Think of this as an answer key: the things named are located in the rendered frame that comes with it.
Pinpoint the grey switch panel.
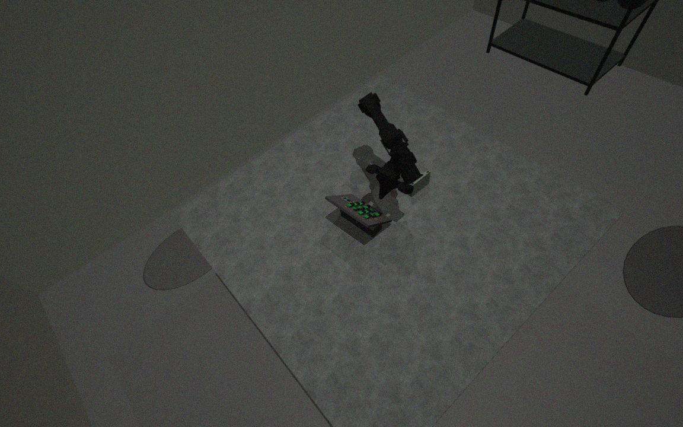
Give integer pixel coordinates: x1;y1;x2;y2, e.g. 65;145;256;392
325;194;392;238

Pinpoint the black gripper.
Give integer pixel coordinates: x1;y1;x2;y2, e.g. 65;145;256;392
366;159;414;199

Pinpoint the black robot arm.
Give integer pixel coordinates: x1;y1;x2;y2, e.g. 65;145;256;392
358;92;423;184

